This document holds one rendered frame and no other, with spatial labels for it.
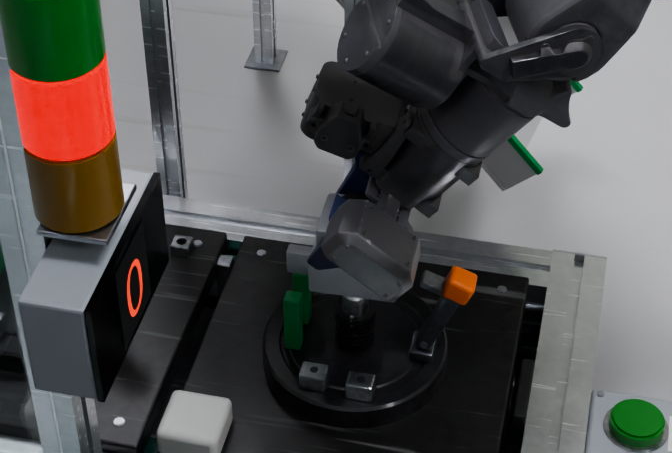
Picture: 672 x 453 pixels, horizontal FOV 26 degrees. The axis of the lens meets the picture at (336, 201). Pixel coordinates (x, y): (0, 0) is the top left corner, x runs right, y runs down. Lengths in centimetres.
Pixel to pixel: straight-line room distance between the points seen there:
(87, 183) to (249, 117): 77
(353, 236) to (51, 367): 21
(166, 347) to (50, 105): 43
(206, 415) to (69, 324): 28
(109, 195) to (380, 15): 21
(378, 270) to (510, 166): 33
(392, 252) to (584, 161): 60
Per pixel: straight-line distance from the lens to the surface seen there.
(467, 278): 104
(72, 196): 78
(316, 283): 104
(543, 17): 88
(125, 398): 110
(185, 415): 106
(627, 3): 89
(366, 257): 92
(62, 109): 75
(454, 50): 89
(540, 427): 110
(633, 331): 132
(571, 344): 117
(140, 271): 85
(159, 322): 116
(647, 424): 110
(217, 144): 150
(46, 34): 72
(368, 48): 88
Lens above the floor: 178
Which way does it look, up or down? 40 degrees down
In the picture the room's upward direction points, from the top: straight up
